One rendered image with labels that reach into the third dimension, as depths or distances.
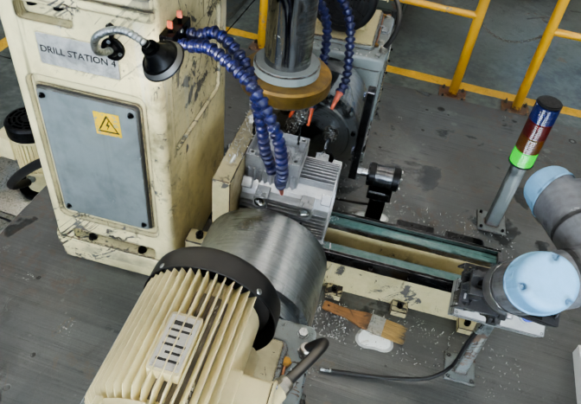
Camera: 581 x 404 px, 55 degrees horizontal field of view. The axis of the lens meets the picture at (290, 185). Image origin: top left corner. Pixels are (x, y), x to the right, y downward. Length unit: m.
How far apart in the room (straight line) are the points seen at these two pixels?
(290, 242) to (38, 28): 0.57
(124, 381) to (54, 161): 0.70
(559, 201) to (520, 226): 0.88
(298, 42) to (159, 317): 0.57
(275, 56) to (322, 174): 0.31
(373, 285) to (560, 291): 0.69
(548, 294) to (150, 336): 0.46
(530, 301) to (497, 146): 1.31
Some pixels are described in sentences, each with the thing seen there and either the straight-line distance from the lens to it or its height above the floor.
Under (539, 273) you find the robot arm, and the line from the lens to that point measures 0.73.
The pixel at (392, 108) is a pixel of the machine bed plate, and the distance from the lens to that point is 2.03.
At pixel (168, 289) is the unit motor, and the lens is 0.70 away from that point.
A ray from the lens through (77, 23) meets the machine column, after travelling 1.01.
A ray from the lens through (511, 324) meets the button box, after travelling 1.15.
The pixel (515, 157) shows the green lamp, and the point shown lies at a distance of 1.53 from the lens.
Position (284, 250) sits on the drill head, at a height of 1.16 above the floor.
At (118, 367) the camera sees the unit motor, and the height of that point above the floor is 1.34.
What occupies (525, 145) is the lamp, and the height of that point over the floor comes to 1.10.
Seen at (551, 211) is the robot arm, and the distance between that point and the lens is 0.86.
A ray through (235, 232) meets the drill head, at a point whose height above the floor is 1.16.
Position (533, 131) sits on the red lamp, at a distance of 1.47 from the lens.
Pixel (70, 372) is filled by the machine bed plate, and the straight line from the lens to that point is 1.30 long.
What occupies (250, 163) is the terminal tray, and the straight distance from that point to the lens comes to 1.20.
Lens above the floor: 1.90
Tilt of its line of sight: 43 degrees down
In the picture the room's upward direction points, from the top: 7 degrees clockwise
